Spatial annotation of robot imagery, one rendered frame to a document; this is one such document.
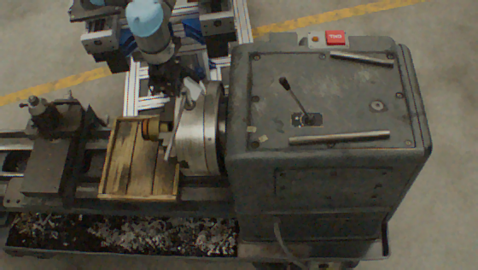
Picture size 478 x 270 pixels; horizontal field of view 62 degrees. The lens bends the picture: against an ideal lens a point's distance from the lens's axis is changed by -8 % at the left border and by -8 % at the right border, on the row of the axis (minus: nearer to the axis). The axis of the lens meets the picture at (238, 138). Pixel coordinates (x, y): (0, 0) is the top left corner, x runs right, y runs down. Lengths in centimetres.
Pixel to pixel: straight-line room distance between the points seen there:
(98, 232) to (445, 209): 186
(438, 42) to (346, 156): 229
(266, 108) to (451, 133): 183
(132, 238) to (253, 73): 92
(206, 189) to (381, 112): 69
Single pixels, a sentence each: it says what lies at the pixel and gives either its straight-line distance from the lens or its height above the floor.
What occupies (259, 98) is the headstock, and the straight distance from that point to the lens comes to 126.
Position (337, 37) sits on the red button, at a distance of 141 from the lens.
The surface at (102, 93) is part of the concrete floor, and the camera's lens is 312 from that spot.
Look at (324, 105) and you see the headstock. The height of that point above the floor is 126.
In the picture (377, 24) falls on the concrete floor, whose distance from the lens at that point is 336.
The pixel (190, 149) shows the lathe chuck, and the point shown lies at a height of 117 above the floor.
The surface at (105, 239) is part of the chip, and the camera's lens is 195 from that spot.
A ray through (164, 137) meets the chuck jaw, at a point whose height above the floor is 111.
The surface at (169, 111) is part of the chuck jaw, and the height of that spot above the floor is 114.
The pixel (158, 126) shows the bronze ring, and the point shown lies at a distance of 142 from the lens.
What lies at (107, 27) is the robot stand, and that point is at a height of 112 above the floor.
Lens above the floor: 226
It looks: 58 degrees down
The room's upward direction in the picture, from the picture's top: 9 degrees counter-clockwise
